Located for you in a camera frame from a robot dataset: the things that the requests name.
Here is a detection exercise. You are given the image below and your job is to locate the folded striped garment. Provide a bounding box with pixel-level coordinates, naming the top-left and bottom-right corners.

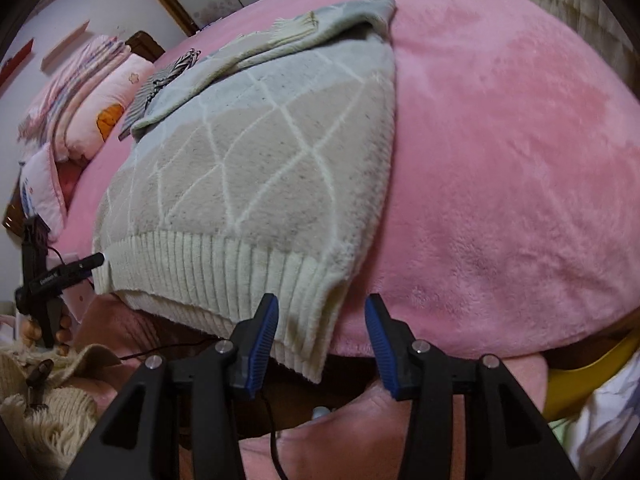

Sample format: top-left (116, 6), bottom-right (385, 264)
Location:
top-left (118, 49), bottom-right (202, 141)

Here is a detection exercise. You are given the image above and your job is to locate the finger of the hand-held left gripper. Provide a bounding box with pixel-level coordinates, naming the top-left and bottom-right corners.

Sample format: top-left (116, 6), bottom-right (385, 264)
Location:
top-left (65, 252), bottom-right (107, 283)

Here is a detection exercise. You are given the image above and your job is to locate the yellow plastic object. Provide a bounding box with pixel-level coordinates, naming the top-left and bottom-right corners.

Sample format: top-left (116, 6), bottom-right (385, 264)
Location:
top-left (542, 332), bottom-right (640, 423)

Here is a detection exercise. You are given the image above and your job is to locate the black cable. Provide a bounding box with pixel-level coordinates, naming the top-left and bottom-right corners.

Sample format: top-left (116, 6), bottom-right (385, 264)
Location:
top-left (117, 337), bottom-right (221, 361)
top-left (269, 395), bottom-right (282, 468)

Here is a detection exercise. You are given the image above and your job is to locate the person's left hand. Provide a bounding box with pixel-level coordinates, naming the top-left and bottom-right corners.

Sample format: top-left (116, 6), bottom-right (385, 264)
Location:
top-left (19, 310), bottom-right (75, 357)

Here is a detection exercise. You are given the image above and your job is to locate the diamond pattern knit sweater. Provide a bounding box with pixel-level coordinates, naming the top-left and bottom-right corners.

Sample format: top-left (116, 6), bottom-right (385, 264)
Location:
top-left (92, 0), bottom-right (398, 385)

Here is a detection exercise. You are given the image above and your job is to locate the pink quilted pillow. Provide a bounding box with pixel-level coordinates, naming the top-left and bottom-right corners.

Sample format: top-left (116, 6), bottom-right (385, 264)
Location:
top-left (19, 142), bottom-right (68, 241)

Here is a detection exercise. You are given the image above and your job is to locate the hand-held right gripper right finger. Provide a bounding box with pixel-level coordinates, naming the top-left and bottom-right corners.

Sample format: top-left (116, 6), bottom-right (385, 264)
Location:
top-left (364, 294), bottom-right (581, 480)

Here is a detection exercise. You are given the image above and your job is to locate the folded striped quilt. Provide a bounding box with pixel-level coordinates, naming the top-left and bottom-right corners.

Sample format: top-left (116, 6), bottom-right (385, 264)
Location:
top-left (20, 35), bottom-right (131, 146)

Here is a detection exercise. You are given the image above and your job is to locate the white printed cloth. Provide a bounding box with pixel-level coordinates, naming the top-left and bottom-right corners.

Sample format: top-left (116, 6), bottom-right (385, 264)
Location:
top-left (550, 365), bottom-right (640, 480)

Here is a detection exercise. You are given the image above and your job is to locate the cream fringed knit garment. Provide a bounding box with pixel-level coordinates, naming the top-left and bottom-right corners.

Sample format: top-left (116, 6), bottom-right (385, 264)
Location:
top-left (0, 342), bottom-right (133, 480)

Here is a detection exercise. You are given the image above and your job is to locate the red wall shelf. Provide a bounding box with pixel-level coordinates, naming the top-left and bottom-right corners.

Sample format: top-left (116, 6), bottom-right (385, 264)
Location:
top-left (0, 37), bottom-right (35, 86)

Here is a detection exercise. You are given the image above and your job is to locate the pink fleece bed blanket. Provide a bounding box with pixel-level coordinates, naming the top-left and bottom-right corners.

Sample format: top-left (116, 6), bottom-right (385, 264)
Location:
top-left (65, 0), bottom-right (640, 361)

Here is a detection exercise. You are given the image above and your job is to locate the dark wooden headboard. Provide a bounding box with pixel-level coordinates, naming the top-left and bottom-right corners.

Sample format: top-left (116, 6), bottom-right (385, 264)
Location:
top-left (122, 30), bottom-right (166, 61)

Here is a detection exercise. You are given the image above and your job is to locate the person's pink clothing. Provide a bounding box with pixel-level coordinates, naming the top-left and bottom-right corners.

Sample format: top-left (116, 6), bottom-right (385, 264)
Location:
top-left (75, 295), bottom-right (548, 480)

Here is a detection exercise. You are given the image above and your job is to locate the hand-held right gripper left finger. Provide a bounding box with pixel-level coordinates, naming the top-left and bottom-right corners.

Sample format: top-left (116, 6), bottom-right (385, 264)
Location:
top-left (65, 292), bottom-right (280, 480)

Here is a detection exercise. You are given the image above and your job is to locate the pink wall shelf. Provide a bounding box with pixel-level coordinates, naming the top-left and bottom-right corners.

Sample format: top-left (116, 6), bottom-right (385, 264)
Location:
top-left (40, 19), bottom-right (92, 73)

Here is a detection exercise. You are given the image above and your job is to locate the pink cartoon pillow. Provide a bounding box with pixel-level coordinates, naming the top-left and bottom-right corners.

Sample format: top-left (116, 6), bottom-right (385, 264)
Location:
top-left (55, 55), bottom-right (156, 161)

